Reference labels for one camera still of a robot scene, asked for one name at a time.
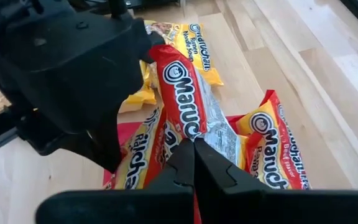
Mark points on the yellow Maruchan ramen pack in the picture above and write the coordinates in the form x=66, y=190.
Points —
x=138, y=99
x=194, y=46

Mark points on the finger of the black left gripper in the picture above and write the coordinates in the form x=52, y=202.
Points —
x=106, y=149
x=152, y=40

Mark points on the red Maruchan ramen pack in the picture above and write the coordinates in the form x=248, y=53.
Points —
x=182, y=93
x=141, y=155
x=269, y=140

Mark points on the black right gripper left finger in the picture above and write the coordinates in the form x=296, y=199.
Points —
x=135, y=208

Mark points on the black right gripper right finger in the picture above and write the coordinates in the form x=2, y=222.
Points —
x=275, y=208

